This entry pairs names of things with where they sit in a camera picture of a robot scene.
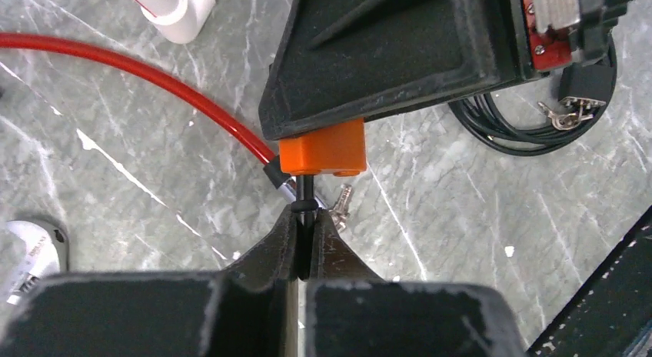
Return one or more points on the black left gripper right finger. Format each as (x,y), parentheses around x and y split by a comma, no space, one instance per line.
(350,311)

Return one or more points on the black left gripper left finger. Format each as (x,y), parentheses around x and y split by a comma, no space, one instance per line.
(247,309)

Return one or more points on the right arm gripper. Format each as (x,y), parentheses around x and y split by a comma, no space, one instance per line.
(552,34)

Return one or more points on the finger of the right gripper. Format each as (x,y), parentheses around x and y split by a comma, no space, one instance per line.
(341,60)

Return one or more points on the orange padlock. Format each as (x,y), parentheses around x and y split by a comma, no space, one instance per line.
(336,150)

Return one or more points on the silver key bunch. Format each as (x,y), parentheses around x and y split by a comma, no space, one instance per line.
(339,212)

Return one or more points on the keys on black cable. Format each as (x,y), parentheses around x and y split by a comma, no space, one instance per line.
(571,112)

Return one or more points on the red cable lock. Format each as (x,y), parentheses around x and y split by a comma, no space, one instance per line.
(282,182)

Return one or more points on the white PVC pipe frame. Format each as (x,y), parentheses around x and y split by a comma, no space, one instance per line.
(179,21)

